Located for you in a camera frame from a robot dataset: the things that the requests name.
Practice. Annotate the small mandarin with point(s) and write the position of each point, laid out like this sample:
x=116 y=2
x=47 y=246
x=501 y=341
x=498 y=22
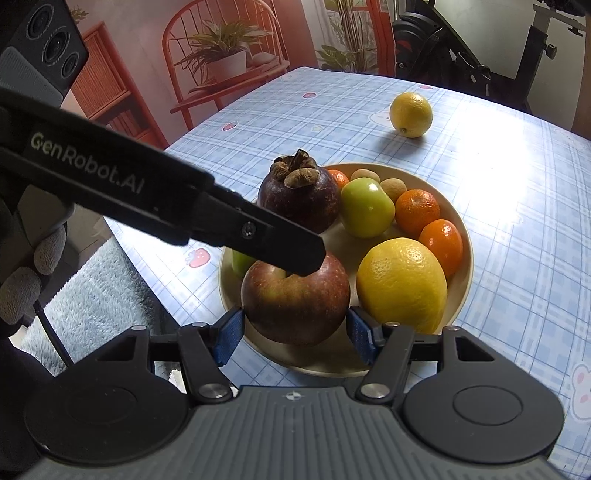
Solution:
x=442 y=247
x=339 y=177
x=418 y=212

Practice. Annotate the light blue fluffy rug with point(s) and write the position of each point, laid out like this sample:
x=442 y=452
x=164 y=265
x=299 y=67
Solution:
x=92 y=304

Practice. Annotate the yellow lemon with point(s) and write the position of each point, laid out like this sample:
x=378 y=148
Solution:
x=411 y=114

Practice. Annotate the beige round plate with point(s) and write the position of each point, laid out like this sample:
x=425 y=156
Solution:
x=323 y=357

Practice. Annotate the blue plaid tablecloth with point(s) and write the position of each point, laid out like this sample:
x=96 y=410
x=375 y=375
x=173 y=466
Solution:
x=508 y=207

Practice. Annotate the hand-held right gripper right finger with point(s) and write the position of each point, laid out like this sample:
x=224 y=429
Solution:
x=362 y=337

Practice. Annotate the dark purple mangosteen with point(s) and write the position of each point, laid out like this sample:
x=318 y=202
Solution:
x=300 y=203

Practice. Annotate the person's left hand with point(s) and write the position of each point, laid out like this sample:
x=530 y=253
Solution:
x=46 y=251

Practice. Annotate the black exercise bike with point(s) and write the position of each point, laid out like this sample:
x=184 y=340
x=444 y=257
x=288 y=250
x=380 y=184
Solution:
x=461 y=55

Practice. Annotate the brown kiwi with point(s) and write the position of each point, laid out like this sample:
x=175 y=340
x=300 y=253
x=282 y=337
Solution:
x=365 y=175
x=393 y=188

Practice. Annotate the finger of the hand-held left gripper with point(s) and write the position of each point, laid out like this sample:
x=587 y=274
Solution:
x=277 y=244

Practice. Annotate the green apple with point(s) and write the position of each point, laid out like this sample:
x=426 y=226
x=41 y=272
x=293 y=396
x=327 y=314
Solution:
x=367 y=207

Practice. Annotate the red apple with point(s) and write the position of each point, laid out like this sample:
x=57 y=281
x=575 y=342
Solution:
x=295 y=304

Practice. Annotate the large orange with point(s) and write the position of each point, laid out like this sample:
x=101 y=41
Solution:
x=401 y=284

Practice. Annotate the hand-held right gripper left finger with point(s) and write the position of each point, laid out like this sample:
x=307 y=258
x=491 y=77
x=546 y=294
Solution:
x=228 y=337

